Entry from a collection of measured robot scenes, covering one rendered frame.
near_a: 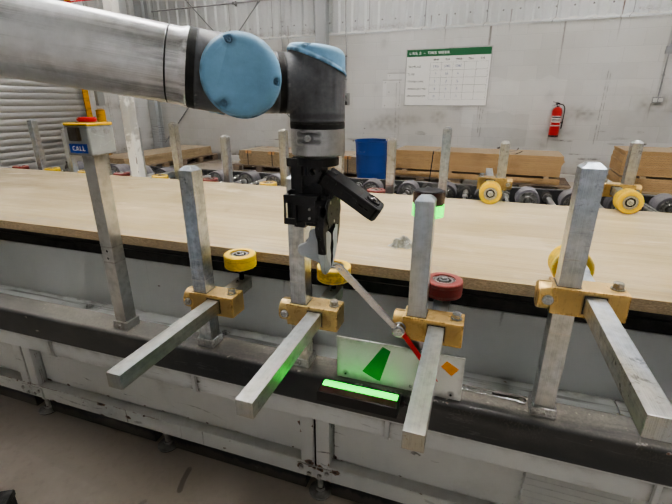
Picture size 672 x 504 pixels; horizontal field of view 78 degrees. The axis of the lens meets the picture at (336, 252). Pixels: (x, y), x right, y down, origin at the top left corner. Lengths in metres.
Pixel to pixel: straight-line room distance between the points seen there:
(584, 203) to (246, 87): 0.53
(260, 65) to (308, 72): 0.16
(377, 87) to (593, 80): 3.46
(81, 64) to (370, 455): 1.25
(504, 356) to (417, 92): 7.15
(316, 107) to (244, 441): 1.21
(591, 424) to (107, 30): 0.96
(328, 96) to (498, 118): 7.24
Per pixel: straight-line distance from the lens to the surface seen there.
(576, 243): 0.77
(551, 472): 1.06
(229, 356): 1.03
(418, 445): 0.61
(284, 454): 1.53
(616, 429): 0.97
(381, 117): 8.22
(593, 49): 7.93
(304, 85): 0.66
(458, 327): 0.82
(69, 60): 0.55
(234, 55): 0.51
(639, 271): 1.17
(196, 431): 1.68
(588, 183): 0.75
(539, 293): 0.79
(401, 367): 0.89
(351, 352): 0.90
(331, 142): 0.68
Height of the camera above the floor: 1.27
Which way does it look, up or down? 20 degrees down
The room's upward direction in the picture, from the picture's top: straight up
